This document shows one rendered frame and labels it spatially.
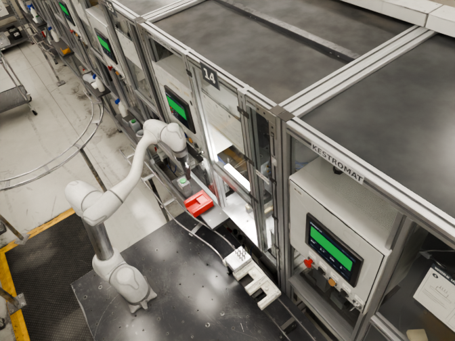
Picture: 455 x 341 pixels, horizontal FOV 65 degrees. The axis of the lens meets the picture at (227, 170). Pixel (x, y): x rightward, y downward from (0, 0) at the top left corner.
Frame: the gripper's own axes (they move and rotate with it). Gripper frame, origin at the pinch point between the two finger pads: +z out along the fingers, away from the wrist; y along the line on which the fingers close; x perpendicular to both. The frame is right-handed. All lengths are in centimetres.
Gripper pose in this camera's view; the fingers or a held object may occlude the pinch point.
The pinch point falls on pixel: (187, 175)
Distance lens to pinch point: 227.7
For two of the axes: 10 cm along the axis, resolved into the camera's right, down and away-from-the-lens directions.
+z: 1.2, 6.6, 7.4
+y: -5.0, -6.0, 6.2
